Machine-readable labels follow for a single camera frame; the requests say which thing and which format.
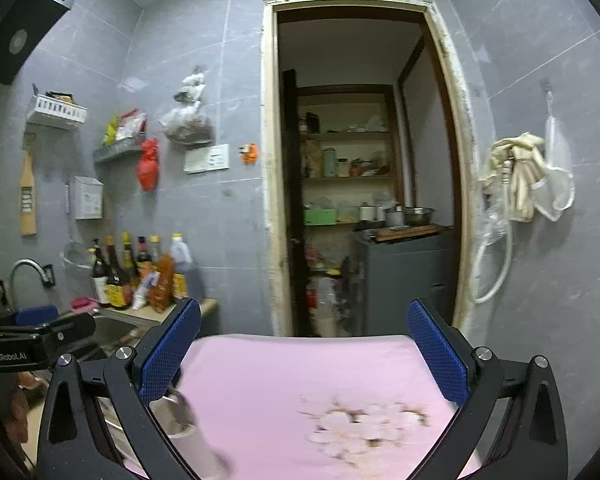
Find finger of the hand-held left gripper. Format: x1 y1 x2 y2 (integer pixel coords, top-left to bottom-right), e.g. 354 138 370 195
14 304 60 327
30 313 97 359

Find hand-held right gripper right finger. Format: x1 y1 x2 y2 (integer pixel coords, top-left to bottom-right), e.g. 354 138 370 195
406 298 569 480

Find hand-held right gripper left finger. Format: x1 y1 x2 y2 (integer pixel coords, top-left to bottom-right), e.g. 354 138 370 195
37 297 231 480

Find white utensil holder cup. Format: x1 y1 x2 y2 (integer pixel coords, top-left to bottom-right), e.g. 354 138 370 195
149 390 234 480

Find person's left hand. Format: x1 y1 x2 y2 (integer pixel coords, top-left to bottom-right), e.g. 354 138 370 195
10 385 34 431

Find steel kitchen sink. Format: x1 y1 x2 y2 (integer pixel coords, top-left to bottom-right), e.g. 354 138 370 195
86 309 152 357

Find metal faucet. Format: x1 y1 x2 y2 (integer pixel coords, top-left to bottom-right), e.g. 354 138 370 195
7 258 57 312

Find beige kitchen counter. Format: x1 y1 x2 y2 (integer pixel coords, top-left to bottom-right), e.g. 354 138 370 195
94 297 219 327

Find small black cap bottle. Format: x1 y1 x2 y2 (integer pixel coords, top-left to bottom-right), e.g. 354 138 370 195
90 238 112 309

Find white blue seasoning pouch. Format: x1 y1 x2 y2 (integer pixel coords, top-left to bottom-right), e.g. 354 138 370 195
131 268 161 310

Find orange brown seasoning pouch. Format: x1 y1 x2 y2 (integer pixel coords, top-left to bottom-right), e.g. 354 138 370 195
148 253 177 314

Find big dark sauce bottle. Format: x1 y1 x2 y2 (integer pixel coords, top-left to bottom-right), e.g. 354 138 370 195
104 235 132 310

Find metal skimmer strainer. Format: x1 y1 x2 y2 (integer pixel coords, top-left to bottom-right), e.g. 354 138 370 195
60 219 94 269

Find grey cabinet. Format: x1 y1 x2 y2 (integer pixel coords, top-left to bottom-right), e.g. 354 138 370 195
354 227 457 339

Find dark cap sauce bottle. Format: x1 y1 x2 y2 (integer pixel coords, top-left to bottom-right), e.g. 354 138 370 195
135 236 154 277

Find wooden paddle board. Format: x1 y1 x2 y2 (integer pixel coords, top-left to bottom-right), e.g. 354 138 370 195
19 149 39 237

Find wooden cutting board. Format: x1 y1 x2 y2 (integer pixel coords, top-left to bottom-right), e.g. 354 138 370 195
374 224 442 242

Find pink floral tablecloth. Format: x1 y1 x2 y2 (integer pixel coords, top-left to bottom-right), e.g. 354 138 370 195
124 332 482 480

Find metal bowl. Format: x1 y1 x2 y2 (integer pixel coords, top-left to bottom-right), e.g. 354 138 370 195
403 206 437 227

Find green box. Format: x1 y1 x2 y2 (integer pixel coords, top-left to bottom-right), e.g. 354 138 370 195
303 208 337 226

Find red plastic bag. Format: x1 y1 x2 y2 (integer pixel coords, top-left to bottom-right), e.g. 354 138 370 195
137 138 161 192

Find yellow snack packet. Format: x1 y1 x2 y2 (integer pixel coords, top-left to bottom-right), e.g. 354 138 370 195
103 114 122 147

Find clear bag of dried goods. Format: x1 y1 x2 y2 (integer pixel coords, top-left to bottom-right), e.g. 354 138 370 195
159 64 216 147

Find wooden pantry shelf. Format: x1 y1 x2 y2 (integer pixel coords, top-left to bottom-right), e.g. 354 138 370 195
294 84 400 227

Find black range hood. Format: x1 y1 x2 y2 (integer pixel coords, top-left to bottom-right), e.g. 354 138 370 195
0 0 87 84

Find white hose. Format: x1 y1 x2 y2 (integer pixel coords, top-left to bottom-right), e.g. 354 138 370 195
467 199 514 304

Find white wall box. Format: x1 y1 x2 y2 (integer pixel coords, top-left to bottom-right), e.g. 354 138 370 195
73 175 105 220

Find metal wire wall shelf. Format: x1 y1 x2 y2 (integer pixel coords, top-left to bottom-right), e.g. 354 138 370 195
93 132 147 164

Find white wall switch panel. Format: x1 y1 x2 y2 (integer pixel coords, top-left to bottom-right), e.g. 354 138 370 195
183 143 231 175

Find white wall basket rack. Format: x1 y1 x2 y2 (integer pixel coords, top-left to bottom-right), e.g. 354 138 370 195
26 91 89 129

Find packets on wire shelf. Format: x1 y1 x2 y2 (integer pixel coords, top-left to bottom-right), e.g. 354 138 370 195
114 109 148 142

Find cream door frame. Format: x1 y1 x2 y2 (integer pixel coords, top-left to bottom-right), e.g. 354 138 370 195
259 0 482 339

